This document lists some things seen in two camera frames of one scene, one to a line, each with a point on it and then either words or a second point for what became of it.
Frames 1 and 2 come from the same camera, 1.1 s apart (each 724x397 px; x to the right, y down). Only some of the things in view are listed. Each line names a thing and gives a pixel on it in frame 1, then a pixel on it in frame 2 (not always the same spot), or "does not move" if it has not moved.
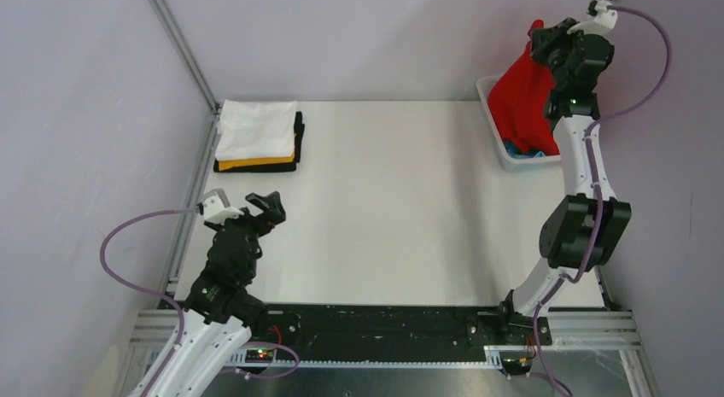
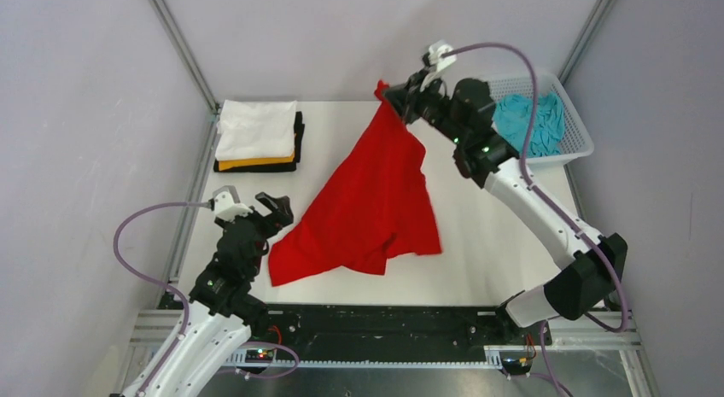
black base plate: [388, 333] does not move
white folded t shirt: [253, 129] does not move
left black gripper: [272, 210] does not move
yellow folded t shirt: [228, 164] does not move
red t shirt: [517, 100] -> [370, 204]
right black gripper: [543, 38] -> [407, 97]
